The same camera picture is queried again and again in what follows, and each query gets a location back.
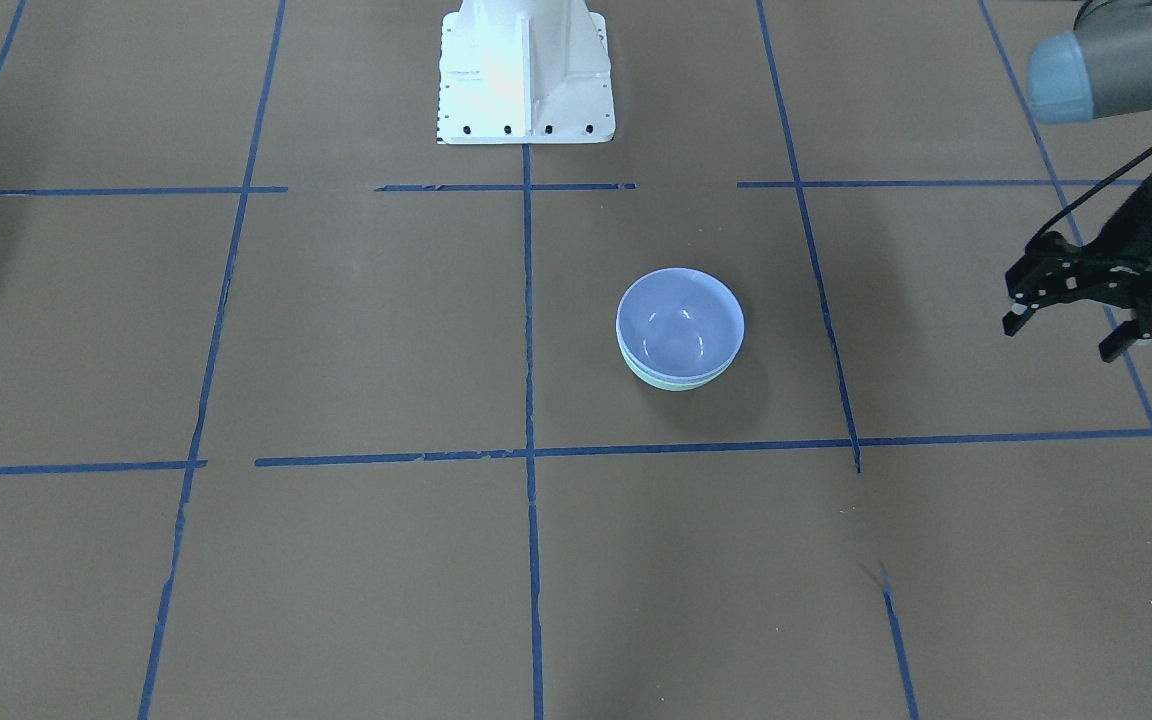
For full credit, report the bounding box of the blue bowl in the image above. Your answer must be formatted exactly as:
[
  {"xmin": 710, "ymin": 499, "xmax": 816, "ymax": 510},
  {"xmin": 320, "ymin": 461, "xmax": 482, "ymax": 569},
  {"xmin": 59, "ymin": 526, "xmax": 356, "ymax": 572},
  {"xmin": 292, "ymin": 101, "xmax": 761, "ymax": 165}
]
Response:
[{"xmin": 614, "ymin": 266, "xmax": 746, "ymax": 376}]

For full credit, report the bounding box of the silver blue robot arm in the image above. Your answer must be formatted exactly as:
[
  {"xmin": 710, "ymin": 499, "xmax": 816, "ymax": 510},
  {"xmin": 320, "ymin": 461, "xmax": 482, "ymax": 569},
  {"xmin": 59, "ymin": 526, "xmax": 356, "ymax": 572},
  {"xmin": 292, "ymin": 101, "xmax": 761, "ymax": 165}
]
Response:
[{"xmin": 1002, "ymin": 1, "xmax": 1152, "ymax": 363}]

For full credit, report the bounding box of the green bowl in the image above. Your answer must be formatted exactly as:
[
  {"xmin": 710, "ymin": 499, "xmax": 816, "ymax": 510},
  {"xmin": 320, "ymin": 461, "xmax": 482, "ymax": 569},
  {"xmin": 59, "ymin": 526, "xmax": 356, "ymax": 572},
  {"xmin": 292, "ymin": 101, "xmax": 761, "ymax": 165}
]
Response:
[{"xmin": 622, "ymin": 356, "xmax": 732, "ymax": 392}]

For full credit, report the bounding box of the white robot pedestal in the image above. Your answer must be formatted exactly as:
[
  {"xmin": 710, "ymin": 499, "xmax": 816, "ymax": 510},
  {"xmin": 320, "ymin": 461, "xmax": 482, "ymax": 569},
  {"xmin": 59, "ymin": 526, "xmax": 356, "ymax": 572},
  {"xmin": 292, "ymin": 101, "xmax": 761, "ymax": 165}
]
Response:
[{"xmin": 435, "ymin": 1, "xmax": 617, "ymax": 145}]

